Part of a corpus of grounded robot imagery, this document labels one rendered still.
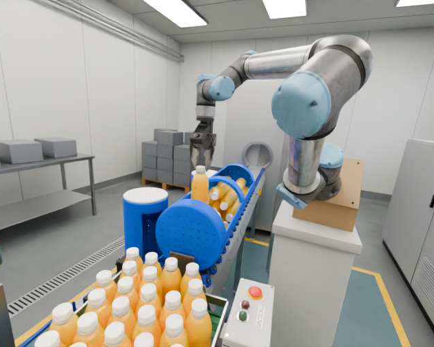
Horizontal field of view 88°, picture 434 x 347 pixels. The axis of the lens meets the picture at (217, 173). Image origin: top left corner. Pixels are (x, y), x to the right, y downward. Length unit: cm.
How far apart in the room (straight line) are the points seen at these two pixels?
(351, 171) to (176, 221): 76
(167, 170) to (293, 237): 394
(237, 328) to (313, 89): 53
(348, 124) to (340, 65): 533
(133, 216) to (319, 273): 103
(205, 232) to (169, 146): 380
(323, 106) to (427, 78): 571
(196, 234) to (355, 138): 524
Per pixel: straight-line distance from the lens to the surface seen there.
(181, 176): 454
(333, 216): 105
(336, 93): 48
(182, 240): 93
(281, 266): 106
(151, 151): 488
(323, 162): 84
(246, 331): 62
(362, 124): 585
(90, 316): 66
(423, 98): 610
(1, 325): 92
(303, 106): 45
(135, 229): 151
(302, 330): 125
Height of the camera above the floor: 156
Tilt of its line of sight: 14 degrees down
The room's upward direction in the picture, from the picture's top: 4 degrees clockwise
